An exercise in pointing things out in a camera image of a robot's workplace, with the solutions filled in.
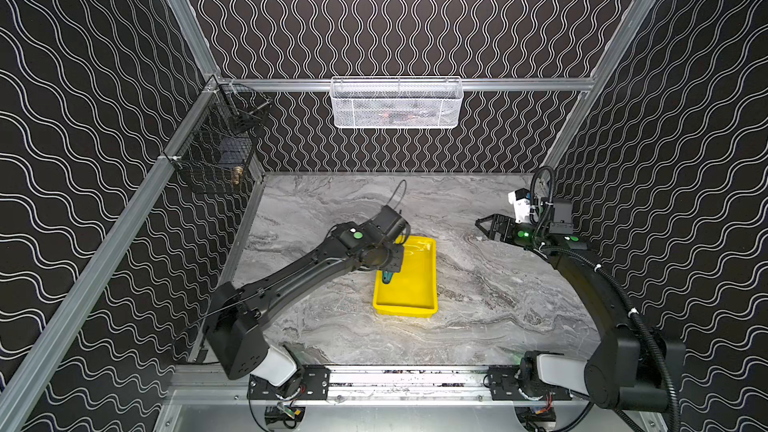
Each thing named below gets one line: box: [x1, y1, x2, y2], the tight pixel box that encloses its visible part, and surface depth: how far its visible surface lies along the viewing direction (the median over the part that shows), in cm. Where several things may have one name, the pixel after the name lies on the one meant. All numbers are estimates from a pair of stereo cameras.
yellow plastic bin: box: [373, 235, 438, 318], surface depth 92 cm
